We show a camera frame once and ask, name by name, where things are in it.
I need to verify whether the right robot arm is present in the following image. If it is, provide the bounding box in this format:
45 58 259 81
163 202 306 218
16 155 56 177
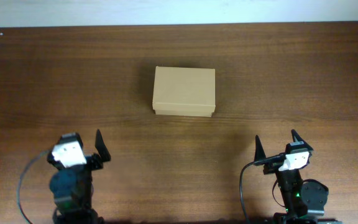
254 129 329 223

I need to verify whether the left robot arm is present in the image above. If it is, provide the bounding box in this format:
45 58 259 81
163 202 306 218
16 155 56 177
47 130 111 224

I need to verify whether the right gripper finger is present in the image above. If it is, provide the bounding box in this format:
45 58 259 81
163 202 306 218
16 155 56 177
291 129 304 142
254 135 266 162

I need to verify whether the cardboard box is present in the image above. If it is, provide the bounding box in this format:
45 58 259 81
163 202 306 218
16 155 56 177
152 66 216 117

